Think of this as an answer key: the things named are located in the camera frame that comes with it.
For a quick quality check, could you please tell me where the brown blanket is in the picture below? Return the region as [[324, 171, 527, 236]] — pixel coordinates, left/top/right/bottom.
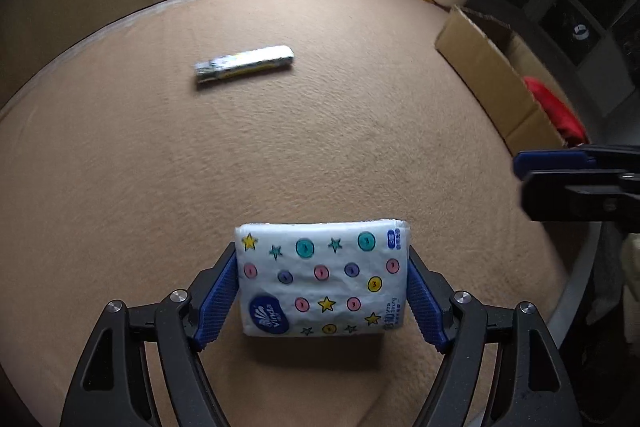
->
[[0, 0, 581, 427]]

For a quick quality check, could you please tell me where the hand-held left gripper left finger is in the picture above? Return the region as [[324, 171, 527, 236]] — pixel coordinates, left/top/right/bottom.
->
[[60, 242, 240, 427]]

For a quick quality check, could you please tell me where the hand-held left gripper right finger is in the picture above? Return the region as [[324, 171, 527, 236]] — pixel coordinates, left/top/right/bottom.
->
[[407, 244, 583, 427]]

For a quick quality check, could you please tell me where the white patterned tissue pack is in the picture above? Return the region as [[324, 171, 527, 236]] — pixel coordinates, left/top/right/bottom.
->
[[235, 218, 412, 338]]

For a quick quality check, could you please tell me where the red pouch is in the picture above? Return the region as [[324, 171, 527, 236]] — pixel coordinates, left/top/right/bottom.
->
[[522, 77, 587, 146]]

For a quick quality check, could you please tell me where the cardboard box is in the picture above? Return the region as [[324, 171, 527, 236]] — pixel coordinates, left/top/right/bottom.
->
[[434, 5, 591, 158]]

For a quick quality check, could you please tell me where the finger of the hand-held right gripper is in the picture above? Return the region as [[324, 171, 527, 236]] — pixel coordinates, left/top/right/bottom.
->
[[521, 170, 640, 222], [512, 144, 640, 180]]

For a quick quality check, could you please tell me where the small patterned pack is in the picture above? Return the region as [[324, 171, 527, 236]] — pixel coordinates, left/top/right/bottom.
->
[[194, 45, 295, 84]]

